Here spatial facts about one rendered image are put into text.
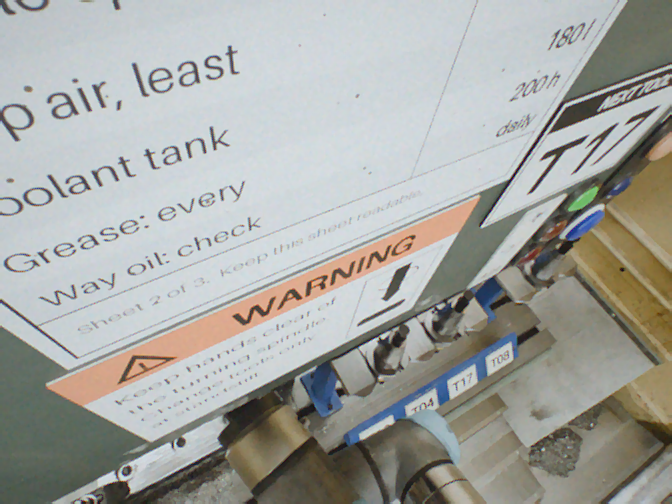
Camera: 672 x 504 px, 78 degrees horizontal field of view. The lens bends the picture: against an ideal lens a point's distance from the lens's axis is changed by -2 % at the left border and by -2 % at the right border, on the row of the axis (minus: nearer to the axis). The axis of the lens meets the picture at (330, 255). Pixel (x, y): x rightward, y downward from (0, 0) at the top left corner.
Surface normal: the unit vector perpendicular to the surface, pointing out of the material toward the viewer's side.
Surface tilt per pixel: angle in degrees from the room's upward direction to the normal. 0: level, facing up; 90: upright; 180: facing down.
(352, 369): 0
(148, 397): 90
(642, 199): 90
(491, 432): 8
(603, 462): 18
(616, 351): 24
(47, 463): 90
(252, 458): 31
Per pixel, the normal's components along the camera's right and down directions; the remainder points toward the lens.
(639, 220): -0.87, 0.37
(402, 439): -0.19, -0.83
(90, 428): 0.49, 0.77
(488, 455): 0.22, -0.56
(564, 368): -0.27, -0.32
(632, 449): -0.06, -0.73
